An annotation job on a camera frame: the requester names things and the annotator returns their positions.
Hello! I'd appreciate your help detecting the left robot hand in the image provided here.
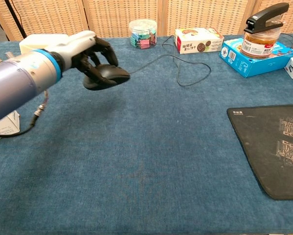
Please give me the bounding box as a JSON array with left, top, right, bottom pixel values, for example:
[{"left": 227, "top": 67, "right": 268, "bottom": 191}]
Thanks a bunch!
[{"left": 52, "top": 30, "right": 119, "bottom": 87}]

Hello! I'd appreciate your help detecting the black computer mouse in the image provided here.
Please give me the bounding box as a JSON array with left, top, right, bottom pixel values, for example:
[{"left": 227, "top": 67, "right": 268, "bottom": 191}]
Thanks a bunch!
[{"left": 83, "top": 64, "right": 132, "bottom": 91}]

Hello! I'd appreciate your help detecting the black printed mouse pad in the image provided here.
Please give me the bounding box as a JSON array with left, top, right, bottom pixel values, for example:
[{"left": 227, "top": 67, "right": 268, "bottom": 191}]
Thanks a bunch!
[{"left": 226, "top": 104, "right": 293, "bottom": 201}]

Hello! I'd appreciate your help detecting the cream plastic lunch box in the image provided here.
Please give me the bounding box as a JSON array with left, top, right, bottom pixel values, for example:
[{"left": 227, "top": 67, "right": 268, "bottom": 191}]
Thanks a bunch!
[{"left": 19, "top": 33, "right": 71, "bottom": 54}]

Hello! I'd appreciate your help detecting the woven folding screen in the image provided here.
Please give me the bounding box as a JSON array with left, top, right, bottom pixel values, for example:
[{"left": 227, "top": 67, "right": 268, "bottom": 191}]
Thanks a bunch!
[{"left": 0, "top": 0, "right": 293, "bottom": 42}]

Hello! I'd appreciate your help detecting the clear jar of binder clips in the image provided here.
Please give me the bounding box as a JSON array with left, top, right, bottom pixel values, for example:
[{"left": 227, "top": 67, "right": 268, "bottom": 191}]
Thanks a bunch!
[{"left": 128, "top": 19, "right": 158, "bottom": 49}]

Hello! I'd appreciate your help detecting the black tripod stand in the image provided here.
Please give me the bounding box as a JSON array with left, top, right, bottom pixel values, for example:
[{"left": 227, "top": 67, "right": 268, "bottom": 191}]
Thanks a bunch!
[{"left": 3, "top": 0, "right": 24, "bottom": 40}]

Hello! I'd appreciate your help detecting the white rectangular carton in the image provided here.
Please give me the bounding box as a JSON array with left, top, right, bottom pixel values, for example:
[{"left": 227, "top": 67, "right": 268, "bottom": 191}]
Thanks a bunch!
[{"left": 0, "top": 109, "right": 21, "bottom": 143}]

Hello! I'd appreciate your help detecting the blue table cloth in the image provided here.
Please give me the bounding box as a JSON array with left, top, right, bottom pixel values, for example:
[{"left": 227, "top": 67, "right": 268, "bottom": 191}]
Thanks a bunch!
[{"left": 0, "top": 34, "right": 293, "bottom": 235}]

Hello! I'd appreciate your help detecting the white cookie box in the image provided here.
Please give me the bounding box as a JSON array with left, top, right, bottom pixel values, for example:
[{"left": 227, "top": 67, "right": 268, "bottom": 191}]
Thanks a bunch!
[{"left": 174, "top": 27, "right": 225, "bottom": 55}]

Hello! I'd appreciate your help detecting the blue cardboard box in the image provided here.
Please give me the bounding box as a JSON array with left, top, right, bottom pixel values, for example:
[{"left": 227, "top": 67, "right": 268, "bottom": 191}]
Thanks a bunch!
[{"left": 219, "top": 38, "right": 293, "bottom": 78}]

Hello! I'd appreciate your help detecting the black stapler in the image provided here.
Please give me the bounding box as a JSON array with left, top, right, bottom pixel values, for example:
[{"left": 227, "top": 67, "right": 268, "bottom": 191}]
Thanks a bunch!
[{"left": 243, "top": 2, "right": 290, "bottom": 34}]

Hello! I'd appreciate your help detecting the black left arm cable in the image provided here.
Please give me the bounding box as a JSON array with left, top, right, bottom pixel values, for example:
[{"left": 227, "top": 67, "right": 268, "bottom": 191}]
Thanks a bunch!
[{"left": 0, "top": 90, "right": 50, "bottom": 138}]

